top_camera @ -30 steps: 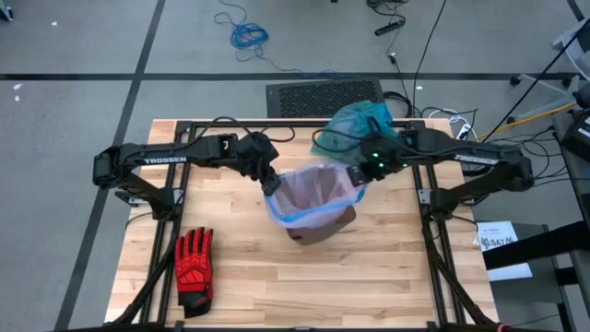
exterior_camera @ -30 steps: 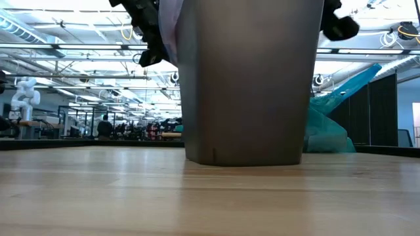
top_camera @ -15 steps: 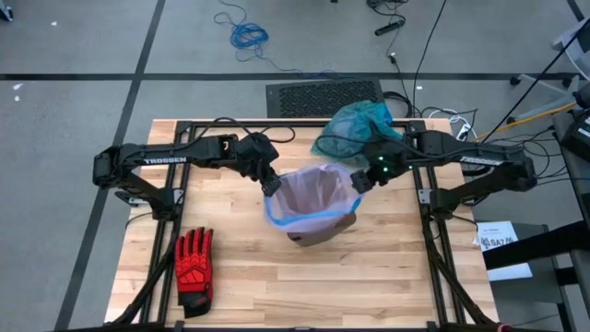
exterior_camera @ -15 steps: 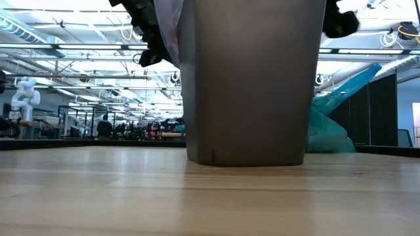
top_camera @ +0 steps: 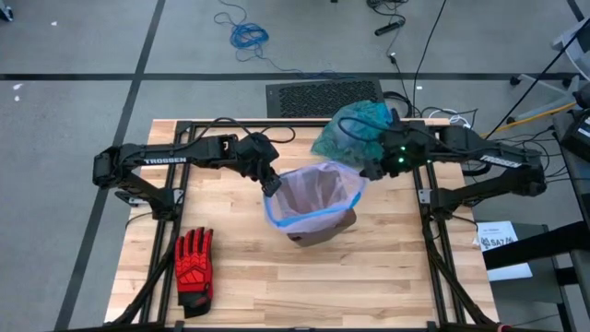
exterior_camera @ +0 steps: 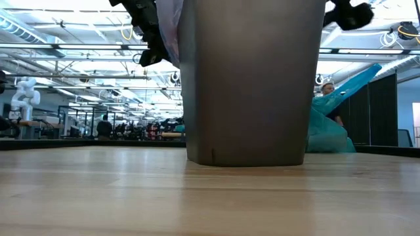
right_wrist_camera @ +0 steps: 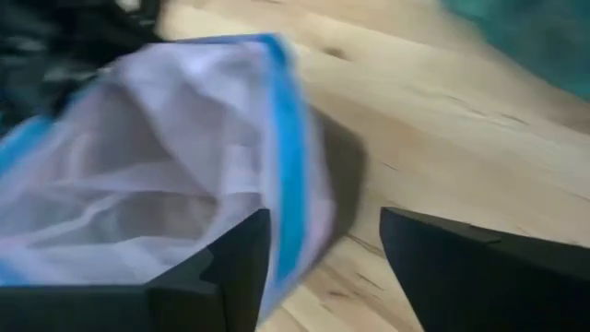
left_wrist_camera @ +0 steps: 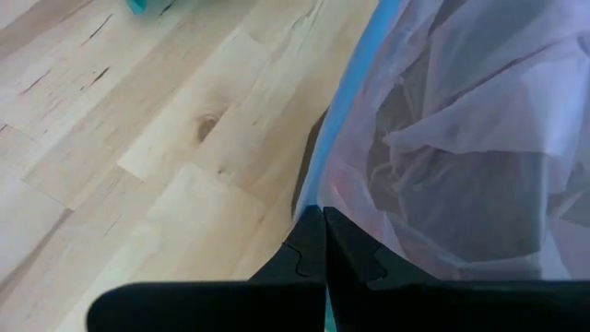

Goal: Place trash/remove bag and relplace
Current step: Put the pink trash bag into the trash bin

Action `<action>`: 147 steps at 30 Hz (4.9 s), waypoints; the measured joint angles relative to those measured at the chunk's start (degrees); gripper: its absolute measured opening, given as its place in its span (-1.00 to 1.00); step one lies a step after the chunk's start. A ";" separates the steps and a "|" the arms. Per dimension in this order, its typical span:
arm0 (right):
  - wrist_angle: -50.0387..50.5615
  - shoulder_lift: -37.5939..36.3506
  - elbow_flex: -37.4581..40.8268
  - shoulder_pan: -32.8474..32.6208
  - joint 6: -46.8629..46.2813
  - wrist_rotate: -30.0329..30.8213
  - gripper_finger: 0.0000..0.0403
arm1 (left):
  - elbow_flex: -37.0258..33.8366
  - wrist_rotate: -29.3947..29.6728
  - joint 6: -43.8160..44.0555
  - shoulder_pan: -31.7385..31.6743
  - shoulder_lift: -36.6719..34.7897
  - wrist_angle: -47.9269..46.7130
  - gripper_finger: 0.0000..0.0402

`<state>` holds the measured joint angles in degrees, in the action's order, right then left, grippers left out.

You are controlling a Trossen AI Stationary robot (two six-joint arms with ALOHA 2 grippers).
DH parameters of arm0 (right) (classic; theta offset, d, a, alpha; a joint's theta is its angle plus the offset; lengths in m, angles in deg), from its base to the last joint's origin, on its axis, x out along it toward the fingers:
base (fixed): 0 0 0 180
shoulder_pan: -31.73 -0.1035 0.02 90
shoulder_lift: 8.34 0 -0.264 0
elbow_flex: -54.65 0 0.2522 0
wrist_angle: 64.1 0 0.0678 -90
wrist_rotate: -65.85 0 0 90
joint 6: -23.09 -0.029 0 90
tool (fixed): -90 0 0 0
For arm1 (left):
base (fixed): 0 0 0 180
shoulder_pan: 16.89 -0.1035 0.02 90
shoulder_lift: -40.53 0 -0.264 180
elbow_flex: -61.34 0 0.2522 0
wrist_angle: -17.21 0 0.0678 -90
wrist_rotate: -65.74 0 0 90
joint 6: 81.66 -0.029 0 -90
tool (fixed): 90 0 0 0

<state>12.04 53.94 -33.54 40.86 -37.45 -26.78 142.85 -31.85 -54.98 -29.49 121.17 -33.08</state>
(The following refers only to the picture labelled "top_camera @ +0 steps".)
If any blue plastic trash bag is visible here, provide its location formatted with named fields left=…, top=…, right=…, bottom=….
left=310, top=99, right=396, bottom=170

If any pink plastic trash bag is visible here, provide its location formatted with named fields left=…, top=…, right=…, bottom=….
left=262, top=160, right=369, bottom=235

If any dark brown trash bin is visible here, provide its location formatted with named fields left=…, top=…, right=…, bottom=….
left=284, top=207, right=359, bottom=248

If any black perforated computer case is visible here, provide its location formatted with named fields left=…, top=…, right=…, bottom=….
left=265, top=76, right=386, bottom=120

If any white power strip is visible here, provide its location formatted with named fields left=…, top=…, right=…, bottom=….
left=449, top=113, right=474, bottom=139

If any red black work glove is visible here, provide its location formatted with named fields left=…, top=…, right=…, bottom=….
left=173, top=226, right=216, bottom=320

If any black power strip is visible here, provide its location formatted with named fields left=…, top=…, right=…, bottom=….
left=373, top=17, right=407, bottom=38

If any white printed paper sign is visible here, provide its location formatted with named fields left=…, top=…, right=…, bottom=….
left=473, top=219, right=535, bottom=283

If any black side bench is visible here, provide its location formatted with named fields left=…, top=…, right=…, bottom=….
left=481, top=219, right=590, bottom=332

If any black box device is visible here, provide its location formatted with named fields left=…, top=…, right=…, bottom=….
left=559, top=89, right=590, bottom=162

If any white office chair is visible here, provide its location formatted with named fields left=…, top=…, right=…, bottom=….
left=508, top=8, right=590, bottom=122

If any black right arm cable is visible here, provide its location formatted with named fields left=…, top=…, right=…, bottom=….
left=336, top=107, right=403, bottom=145

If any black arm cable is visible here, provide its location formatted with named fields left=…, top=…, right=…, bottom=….
left=336, top=107, right=403, bottom=145
left=183, top=115, right=298, bottom=154

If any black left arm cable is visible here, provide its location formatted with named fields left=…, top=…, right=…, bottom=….
left=183, top=115, right=298, bottom=154

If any black coiled floor cable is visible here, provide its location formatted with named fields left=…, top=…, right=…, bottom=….
left=459, top=159, right=494, bottom=178

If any blue coiled cable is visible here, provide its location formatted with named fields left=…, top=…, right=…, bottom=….
left=212, top=0, right=359, bottom=80

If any yellow hanging cable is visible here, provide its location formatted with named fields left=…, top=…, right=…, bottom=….
left=478, top=101, right=580, bottom=139

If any thin black hanging cable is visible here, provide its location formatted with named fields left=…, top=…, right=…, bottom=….
left=483, top=22, right=590, bottom=139

